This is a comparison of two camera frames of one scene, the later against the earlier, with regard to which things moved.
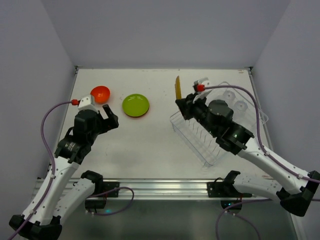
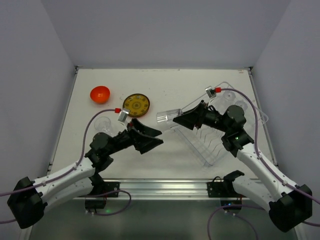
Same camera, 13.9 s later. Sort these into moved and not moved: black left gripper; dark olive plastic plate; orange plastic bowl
Moved: dark olive plastic plate; black left gripper
Not moved: orange plastic bowl
